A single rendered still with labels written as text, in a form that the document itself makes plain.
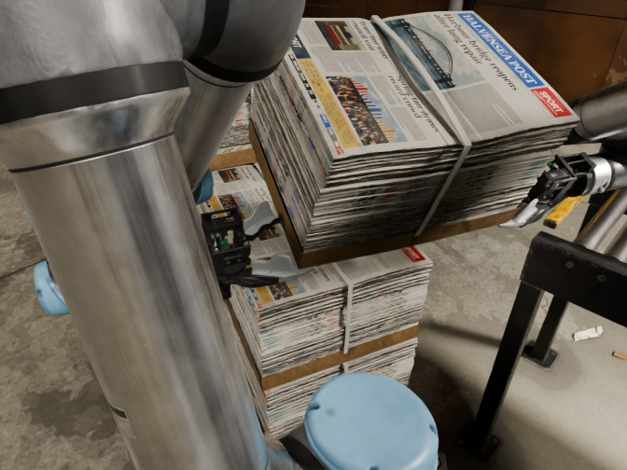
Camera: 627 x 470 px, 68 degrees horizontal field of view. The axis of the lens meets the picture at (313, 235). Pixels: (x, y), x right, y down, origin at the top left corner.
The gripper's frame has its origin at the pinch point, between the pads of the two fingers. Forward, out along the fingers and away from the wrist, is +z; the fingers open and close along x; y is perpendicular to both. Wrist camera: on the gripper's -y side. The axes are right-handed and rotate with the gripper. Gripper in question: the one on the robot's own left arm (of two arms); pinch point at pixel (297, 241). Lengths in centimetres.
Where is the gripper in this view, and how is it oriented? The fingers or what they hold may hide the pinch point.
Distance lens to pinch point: 72.5
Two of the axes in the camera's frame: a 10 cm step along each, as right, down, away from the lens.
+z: 9.3, -2.1, 3.0
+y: 1.3, -5.8, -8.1
